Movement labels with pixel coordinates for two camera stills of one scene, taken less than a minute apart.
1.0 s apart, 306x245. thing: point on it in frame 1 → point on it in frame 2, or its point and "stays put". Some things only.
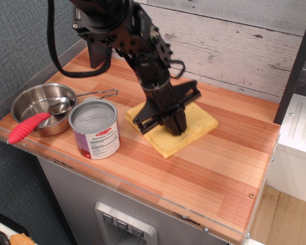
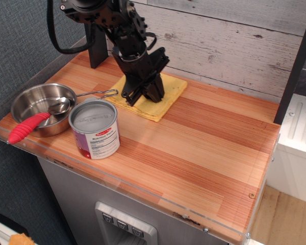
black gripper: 162,101 → 139,71
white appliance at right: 293,168 stays put
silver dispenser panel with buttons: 122,227 stays put
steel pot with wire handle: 37,99 stays put
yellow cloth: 198,121 → 173,87
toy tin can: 96,128 stays put
